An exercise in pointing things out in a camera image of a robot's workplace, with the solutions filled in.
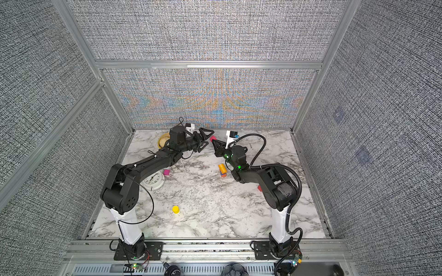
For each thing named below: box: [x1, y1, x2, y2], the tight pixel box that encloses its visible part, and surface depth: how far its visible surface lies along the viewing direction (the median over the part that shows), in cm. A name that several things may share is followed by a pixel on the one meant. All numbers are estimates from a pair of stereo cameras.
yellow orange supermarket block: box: [218, 163, 227, 175], surface depth 97 cm
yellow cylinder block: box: [172, 205, 181, 214], surface depth 85 cm
